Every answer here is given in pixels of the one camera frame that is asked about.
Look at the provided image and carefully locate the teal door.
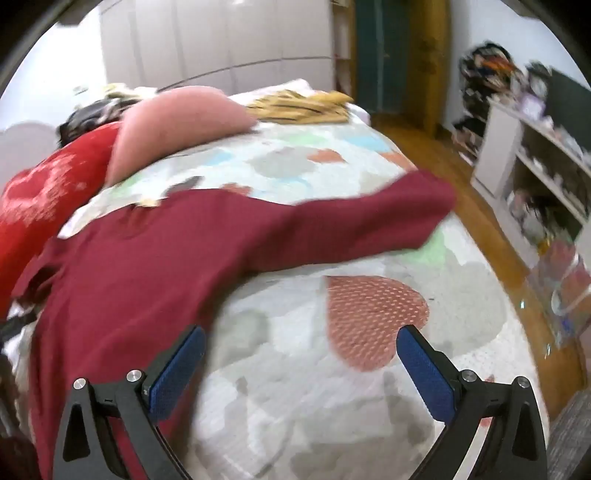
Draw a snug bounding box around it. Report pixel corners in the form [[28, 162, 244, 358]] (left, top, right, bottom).
[[355, 0, 411, 114]]

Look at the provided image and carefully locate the dark patterned cloth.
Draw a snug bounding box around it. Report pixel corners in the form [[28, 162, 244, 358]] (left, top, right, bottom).
[[58, 83, 153, 144]]

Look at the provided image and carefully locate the wooden door frame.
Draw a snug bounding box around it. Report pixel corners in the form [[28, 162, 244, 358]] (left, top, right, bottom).
[[406, 0, 451, 134]]

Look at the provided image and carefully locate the white bed sheet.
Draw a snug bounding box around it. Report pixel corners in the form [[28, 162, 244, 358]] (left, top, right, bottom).
[[2, 318, 43, 416]]

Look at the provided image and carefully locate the colourful bag pile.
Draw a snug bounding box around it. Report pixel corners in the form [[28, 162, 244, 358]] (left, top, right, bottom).
[[452, 41, 527, 162]]

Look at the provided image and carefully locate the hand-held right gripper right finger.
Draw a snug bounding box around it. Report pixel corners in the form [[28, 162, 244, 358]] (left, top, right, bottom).
[[396, 324, 548, 480]]

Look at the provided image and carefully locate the dark green board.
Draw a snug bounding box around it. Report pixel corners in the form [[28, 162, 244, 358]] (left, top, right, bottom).
[[547, 69, 591, 141]]

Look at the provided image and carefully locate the red patterned pillow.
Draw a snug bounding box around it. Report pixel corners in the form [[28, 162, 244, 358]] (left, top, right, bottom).
[[0, 121, 123, 315]]

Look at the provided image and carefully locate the white wardrobe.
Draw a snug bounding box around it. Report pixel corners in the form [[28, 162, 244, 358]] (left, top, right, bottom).
[[99, 0, 335, 93]]

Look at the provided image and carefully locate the clear plastic bag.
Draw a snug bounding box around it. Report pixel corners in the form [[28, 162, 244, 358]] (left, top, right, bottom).
[[529, 240, 591, 344]]

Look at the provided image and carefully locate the maroon shirt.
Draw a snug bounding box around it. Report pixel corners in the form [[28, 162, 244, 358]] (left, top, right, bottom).
[[11, 168, 458, 480]]

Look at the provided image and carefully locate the pink pillow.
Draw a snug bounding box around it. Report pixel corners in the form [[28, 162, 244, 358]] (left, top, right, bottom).
[[106, 85, 259, 185]]

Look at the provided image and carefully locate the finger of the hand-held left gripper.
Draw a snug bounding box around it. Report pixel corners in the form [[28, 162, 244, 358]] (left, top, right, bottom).
[[0, 313, 41, 343]]

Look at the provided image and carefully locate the heart-printed blanket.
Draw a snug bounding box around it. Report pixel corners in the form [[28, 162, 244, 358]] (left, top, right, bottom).
[[9, 122, 550, 480]]

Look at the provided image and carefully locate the white shelf unit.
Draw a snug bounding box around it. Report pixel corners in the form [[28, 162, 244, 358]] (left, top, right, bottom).
[[471, 99, 591, 259]]

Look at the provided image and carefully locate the yellow striped garment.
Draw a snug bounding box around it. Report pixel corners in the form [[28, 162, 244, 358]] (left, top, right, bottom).
[[247, 90, 354, 124]]

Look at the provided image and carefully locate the grey woven cloth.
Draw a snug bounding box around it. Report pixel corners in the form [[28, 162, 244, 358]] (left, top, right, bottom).
[[549, 392, 591, 480]]

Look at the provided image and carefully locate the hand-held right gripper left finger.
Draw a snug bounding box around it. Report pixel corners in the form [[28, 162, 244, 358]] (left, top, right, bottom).
[[54, 324, 207, 480]]

